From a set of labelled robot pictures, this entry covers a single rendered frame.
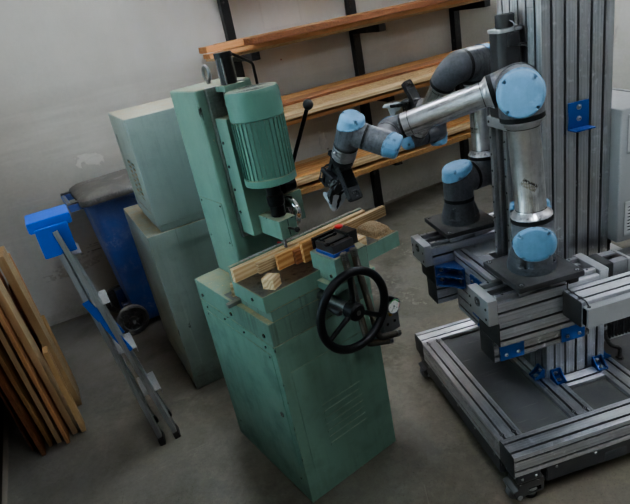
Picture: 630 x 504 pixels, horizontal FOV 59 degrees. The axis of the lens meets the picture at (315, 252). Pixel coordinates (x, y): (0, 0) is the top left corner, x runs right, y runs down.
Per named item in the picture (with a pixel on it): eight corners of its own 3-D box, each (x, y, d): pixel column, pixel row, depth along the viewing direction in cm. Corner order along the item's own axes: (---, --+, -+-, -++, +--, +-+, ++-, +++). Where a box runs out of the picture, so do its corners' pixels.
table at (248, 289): (281, 324, 170) (277, 307, 167) (234, 295, 194) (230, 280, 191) (419, 250, 199) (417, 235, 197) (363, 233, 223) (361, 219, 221)
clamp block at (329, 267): (337, 285, 180) (332, 261, 176) (313, 275, 190) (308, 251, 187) (371, 268, 187) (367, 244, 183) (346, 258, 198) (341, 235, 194)
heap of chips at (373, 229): (377, 239, 200) (376, 230, 199) (352, 232, 211) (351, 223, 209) (395, 230, 204) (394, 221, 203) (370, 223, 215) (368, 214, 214)
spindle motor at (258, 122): (263, 193, 175) (240, 94, 163) (236, 186, 189) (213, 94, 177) (307, 176, 184) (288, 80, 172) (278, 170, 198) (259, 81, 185)
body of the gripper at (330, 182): (336, 174, 182) (342, 145, 173) (352, 190, 178) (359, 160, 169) (317, 181, 179) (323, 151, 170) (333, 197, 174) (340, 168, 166)
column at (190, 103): (243, 283, 211) (192, 91, 182) (217, 268, 228) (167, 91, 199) (291, 260, 222) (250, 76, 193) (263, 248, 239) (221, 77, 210)
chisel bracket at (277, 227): (283, 244, 189) (278, 222, 186) (262, 236, 200) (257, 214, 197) (301, 237, 193) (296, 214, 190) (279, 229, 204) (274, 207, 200)
